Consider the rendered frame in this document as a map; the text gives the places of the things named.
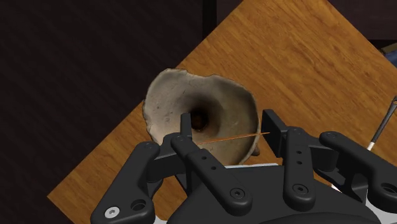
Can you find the black tool with white tip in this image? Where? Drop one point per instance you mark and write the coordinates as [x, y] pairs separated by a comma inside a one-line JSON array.
[[381, 125]]

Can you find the wooden table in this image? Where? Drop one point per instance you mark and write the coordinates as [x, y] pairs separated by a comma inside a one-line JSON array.
[[294, 62]]

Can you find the beige funnel-shaped vase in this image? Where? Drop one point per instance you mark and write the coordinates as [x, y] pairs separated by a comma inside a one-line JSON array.
[[173, 99]]

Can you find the thin orange stick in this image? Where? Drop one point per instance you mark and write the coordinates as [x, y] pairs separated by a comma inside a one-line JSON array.
[[232, 138]]

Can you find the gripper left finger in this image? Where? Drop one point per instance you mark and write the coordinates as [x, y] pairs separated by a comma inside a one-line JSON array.
[[214, 173]]

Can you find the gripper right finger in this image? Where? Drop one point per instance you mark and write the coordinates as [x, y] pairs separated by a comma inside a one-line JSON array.
[[299, 167]]

